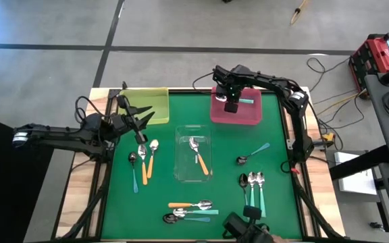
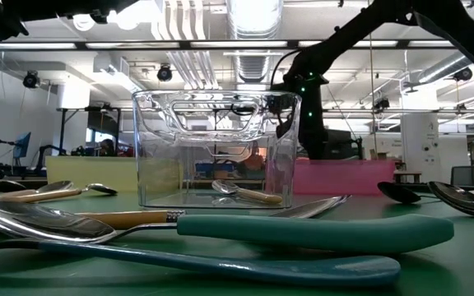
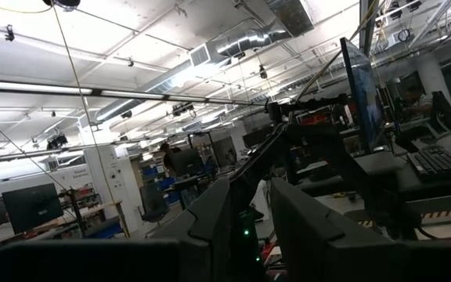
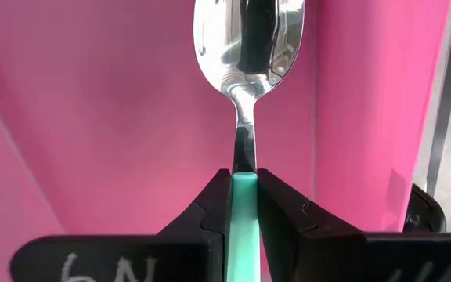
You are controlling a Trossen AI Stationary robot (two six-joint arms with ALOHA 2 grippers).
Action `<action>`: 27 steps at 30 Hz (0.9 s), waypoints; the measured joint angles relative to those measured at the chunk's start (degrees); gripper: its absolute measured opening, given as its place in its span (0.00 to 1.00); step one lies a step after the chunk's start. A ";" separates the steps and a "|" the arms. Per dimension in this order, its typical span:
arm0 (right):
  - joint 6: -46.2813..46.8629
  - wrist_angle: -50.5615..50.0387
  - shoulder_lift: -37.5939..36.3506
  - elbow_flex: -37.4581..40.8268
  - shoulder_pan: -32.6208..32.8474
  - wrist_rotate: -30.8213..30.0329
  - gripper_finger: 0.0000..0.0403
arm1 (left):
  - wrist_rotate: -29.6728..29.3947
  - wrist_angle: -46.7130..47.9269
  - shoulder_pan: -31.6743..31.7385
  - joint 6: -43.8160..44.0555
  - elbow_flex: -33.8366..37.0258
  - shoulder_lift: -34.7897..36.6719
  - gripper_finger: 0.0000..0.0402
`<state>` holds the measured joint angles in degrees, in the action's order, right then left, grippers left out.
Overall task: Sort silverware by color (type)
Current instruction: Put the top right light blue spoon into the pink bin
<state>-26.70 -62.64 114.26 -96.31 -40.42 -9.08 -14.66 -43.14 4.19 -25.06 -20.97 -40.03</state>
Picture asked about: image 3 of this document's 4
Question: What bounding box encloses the silver air duct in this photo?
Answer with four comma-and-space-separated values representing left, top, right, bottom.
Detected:
94, 0, 316, 122

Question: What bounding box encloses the yellow black hazard tape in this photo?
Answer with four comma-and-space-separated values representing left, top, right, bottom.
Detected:
357, 207, 451, 229

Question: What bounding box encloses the person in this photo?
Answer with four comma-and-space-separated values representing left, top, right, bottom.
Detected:
159, 143, 183, 177
393, 85, 435, 154

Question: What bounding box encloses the rig operator monitor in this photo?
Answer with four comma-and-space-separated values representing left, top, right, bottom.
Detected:
339, 37, 386, 154

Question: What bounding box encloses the black office chair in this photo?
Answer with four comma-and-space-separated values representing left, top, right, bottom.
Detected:
138, 183, 171, 226
431, 90, 451, 141

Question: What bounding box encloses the black overhead rig camera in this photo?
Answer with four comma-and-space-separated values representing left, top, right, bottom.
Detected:
41, 0, 81, 12

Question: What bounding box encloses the yellow hanging cable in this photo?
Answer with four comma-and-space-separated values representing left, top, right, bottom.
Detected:
50, 2, 132, 239

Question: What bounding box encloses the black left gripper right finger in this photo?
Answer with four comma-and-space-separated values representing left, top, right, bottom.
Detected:
270, 177, 451, 282

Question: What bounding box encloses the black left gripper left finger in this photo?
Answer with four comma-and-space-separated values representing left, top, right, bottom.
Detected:
0, 176, 233, 282

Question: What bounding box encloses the white pillar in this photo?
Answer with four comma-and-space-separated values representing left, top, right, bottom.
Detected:
83, 144, 143, 234

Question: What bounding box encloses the black computer monitor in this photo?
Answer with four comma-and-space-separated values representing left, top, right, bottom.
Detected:
170, 148, 205, 178
1, 182, 65, 235

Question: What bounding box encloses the black overhead frame bar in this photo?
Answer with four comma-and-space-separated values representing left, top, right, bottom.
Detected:
0, 80, 268, 107

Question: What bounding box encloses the black keyboard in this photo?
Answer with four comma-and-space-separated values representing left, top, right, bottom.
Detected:
406, 145, 451, 182

